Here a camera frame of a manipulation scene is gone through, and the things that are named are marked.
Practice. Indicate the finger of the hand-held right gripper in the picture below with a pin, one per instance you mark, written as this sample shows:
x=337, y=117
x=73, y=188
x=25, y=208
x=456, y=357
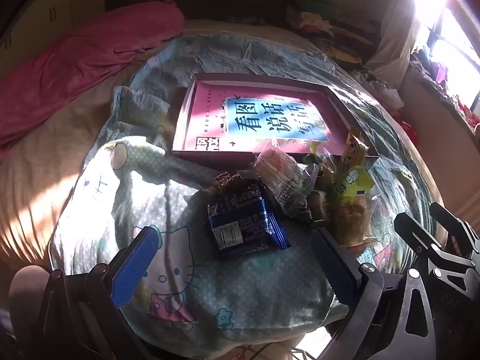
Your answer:
x=455, y=232
x=420, y=236

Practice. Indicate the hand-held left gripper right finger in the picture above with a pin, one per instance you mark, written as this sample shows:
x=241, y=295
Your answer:
x=333, y=266

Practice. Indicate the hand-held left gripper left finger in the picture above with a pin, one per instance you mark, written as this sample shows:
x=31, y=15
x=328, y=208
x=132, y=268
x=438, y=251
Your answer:
x=135, y=266

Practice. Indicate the clear brown pastry packet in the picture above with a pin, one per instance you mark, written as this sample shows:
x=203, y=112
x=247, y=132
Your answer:
x=352, y=217

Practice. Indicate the yellow-green cartoon snack packet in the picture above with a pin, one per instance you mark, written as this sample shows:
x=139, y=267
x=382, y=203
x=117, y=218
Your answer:
x=354, y=183

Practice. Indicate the blue snack packet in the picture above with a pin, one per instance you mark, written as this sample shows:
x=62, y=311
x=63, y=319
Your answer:
x=243, y=221

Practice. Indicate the pink and blue box tray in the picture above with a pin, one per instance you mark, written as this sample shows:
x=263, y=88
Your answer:
x=262, y=81

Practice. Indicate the cartoon cat printed blanket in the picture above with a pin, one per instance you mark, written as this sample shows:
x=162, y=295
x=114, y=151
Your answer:
x=168, y=195

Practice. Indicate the small brown wrapped candy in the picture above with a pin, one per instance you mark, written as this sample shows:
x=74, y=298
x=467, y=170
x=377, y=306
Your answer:
x=225, y=180

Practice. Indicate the beige bed sheet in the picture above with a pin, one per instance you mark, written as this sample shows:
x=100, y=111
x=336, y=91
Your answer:
x=37, y=180

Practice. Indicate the white cloth pile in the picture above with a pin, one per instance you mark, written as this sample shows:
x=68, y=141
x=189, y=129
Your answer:
x=382, y=86

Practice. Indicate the pink and blue book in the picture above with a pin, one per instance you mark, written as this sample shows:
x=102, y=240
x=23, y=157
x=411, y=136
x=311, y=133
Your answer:
x=210, y=120

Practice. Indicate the clothes on windowsill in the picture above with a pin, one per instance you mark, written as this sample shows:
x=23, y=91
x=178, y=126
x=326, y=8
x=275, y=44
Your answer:
x=431, y=67

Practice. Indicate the window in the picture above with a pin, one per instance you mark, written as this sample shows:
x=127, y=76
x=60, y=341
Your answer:
x=457, y=63

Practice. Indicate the white curtain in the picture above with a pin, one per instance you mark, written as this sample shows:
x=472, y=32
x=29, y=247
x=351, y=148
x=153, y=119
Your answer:
x=401, y=45

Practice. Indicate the pink quilt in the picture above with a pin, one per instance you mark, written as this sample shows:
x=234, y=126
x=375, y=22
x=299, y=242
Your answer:
x=93, y=52

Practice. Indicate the beige cabinet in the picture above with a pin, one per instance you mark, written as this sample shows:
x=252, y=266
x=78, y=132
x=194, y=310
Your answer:
x=56, y=0

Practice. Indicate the dark headboard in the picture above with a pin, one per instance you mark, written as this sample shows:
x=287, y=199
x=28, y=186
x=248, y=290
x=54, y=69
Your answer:
x=225, y=0

